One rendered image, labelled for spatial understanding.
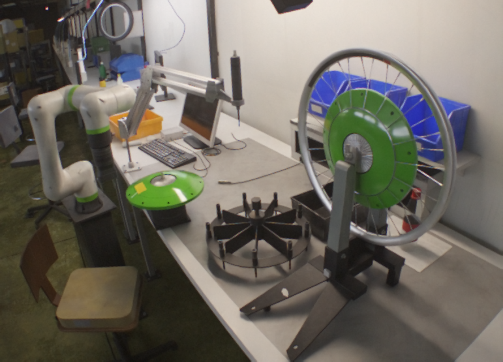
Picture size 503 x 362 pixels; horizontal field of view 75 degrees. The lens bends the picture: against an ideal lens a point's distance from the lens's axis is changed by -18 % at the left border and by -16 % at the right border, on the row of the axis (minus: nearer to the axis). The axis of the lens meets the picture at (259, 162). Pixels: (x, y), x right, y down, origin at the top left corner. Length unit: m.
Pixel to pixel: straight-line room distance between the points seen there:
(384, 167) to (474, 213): 0.68
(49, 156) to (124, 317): 0.79
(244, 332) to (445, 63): 1.12
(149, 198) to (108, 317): 0.54
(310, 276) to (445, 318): 0.42
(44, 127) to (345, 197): 1.29
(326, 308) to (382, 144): 0.45
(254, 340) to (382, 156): 0.58
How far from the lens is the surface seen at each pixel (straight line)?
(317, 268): 1.13
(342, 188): 0.96
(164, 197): 1.42
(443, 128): 0.83
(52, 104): 1.75
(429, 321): 1.15
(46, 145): 1.80
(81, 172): 1.94
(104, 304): 1.71
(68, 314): 1.73
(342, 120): 0.99
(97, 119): 1.38
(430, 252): 1.40
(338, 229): 1.01
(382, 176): 0.94
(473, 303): 1.25
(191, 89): 1.60
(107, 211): 2.02
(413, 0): 1.54
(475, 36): 1.39
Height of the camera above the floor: 1.73
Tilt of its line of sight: 24 degrees down
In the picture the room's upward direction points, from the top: 3 degrees counter-clockwise
